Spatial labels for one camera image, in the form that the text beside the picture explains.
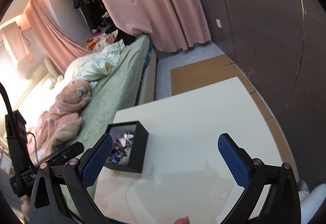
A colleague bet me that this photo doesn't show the blue knitted bracelet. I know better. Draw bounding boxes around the blue knitted bracelet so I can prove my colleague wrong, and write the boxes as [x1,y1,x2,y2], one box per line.
[108,145,133,164]

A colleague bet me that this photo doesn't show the silver chain butterfly necklace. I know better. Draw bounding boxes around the silver chain butterfly necklace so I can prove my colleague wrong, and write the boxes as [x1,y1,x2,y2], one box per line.
[115,131,135,148]

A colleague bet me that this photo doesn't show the black jewelry box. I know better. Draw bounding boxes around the black jewelry box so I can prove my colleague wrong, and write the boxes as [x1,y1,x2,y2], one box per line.
[105,121,149,174]

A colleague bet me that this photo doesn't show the operator hand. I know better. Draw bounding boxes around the operator hand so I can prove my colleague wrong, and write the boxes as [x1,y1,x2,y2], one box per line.
[174,216,190,224]

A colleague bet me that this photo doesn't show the pink floral blanket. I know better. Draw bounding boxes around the pink floral blanket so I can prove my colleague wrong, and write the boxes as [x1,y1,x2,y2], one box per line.
[27,79,98,162]

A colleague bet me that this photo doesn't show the green bed sheet mattress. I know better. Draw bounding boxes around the green bed sheet mattress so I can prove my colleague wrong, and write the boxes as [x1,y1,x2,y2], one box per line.
[45,34,151,199]

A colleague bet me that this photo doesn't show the brown cardboard sheet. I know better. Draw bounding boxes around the brown cardboard sheet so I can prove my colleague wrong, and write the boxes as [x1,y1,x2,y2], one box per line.
[170,55,298,176]

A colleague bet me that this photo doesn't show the light green pillow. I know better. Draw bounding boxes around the light green pillow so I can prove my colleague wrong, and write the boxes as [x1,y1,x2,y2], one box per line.
[64,40,125,81]

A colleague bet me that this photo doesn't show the white sticker on wardrobe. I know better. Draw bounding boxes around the white sticker on wardrobe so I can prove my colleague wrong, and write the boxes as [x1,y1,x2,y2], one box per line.
[216,19,221,28]

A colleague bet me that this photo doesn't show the dark brown wardrobe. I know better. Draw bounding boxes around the dark brown wardrobe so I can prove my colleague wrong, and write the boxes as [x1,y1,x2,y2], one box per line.
[200,0,325,188]

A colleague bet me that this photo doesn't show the black hanging clothes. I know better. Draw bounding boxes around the black hanging clothes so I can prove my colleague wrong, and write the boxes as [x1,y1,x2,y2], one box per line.
[70,0,143,46]

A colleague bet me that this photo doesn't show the pink curtain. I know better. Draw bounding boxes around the pink curtain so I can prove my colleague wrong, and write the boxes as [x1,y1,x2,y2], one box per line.
[24,0,213,75]

